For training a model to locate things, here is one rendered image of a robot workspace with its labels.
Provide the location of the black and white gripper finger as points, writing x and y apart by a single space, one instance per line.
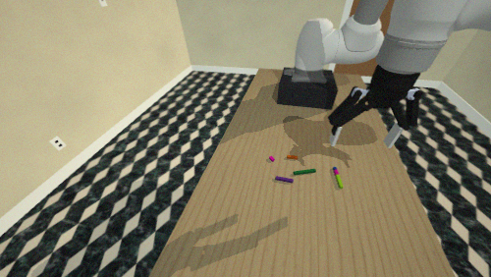
349 109
411 115

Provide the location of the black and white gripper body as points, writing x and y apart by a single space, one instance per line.
398 84

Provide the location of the purple rod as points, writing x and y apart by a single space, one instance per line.
284 179

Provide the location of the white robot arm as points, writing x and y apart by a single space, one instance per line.
417 31

